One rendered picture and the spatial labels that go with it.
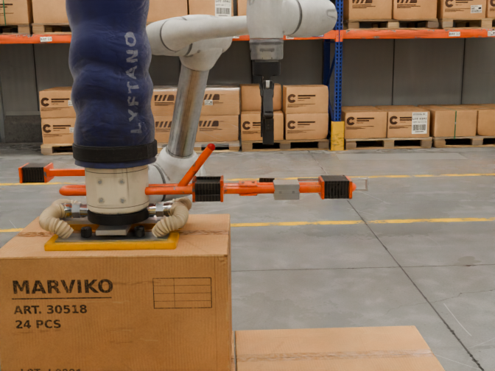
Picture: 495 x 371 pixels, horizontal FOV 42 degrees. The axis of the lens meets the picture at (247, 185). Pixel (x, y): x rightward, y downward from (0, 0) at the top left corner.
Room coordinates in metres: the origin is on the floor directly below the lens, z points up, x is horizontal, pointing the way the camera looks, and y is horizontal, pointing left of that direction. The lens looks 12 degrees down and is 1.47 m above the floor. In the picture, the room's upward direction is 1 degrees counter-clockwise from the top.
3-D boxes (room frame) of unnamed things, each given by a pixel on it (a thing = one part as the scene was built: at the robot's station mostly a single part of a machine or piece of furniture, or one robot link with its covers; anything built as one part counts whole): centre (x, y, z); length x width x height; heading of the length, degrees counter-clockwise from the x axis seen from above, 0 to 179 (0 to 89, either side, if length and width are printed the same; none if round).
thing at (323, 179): (1.75, -0.24, 1.07); 0.08 x 0.07 x 0.05; 91
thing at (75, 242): (1.65, 0.36, 0.97); 0.34 x 0.10 x 0.05; 91
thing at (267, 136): (1.70, -0.06, 1.24); 0.03 x 0.01 x 0.07; 91
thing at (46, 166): (2.00, 0.66, 1.07); 0.09 x 0.08 x 0.05; 1
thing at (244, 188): (1.87, 0.16, 1.07); 0.93 x 0.30 x 0.04; 91
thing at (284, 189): (1.75, -0.11, 1.07); 0.07 x 0.07 x 0.04; 1
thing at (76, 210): (1.75, 0.36, 1.01); 0.34 x 0.25 x 0.06; 91
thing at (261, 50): (1.76, -0.06, 1.44); 0.09 x 0.09 x 0.06
